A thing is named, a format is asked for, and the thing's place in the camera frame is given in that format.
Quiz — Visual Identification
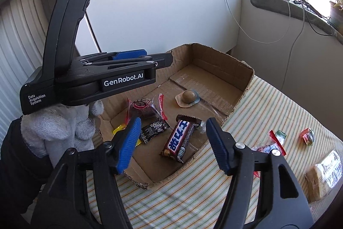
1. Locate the black cable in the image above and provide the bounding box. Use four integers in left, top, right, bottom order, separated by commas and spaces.
303, 1, 335, 36

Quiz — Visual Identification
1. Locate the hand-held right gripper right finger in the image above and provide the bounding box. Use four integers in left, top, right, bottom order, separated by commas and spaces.
205, 117, 314, 229

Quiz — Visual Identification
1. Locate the person's left forearm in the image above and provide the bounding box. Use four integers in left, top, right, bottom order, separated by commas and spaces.
0, 116, 55, 229

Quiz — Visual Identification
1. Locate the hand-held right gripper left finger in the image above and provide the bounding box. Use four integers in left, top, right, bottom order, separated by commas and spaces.
31, 117, 142, 229

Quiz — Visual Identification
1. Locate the grey cable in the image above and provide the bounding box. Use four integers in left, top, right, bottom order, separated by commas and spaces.
285, 0, 306, 79

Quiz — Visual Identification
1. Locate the red and green candy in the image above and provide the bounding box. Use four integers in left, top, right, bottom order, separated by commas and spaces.
299, 127, 315, 146

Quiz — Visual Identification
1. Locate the person's left hand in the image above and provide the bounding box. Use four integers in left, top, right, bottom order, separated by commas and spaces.
20, 100, 104, 165

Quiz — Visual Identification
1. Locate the yellow candy packet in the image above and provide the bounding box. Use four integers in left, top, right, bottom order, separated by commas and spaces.
112, 124, 142, 147

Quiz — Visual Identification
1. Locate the dark cake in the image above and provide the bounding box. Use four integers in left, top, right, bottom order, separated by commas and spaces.
126, 93, 168, 122
251, 130, 287, 178

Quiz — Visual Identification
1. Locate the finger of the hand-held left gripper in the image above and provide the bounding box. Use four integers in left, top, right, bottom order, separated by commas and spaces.
80, 53, 175, 70
78, 49, 148, 62

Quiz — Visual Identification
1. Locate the potted spider plant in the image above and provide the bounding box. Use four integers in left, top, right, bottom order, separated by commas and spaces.
313, 0, 343, 31

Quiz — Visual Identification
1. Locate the black patterned snack packet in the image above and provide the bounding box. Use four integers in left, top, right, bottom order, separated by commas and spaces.
139, 119, 170, 144

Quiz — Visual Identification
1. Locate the round brown candy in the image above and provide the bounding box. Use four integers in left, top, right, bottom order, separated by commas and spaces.
175, 89, 200, 107

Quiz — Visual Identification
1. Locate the brown chocolate bar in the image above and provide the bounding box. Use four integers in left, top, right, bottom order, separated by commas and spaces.
160, 114, 203, 164

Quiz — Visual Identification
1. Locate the white ribbed panel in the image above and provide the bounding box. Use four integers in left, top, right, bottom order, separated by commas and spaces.
0, 0, 81, 122

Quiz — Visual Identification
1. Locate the striped bed sheet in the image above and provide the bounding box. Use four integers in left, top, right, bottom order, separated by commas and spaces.
86, 75, 343, 229

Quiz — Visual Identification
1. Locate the cardboard box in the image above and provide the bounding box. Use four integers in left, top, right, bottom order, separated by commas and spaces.
98, 42, 255, 190

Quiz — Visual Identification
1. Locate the sliced bread in clear wrap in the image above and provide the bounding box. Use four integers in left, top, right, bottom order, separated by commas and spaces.
305, 150, 342, 203

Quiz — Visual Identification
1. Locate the grey window sill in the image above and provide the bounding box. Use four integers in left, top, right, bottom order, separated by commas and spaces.
250, 0, 343, 44

